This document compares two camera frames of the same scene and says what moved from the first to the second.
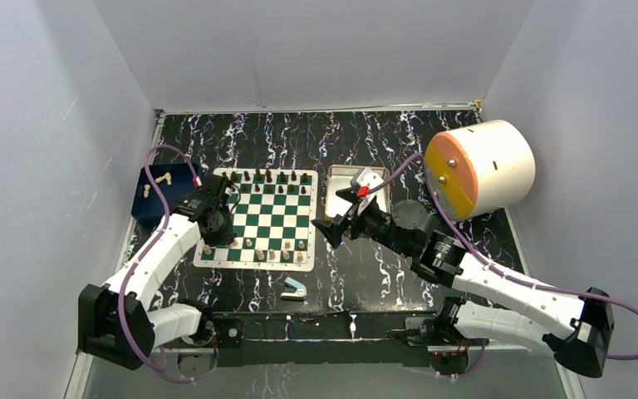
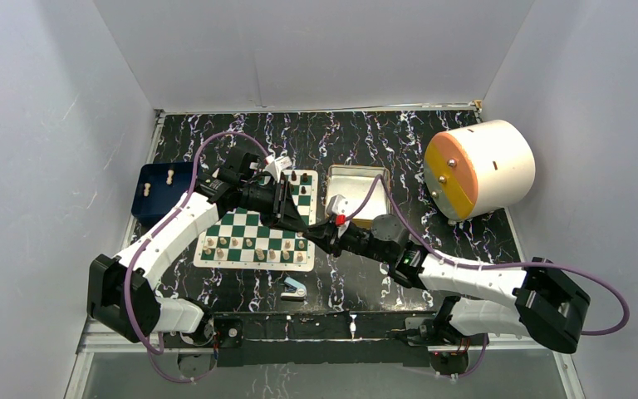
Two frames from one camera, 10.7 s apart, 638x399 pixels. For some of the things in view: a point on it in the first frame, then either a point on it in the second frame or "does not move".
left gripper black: x=228 y=235 → x=283 y=208
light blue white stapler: x=294 y=290 does not move
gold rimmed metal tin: x=339 y=177 does not move
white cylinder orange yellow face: x=480 y=168 does not move
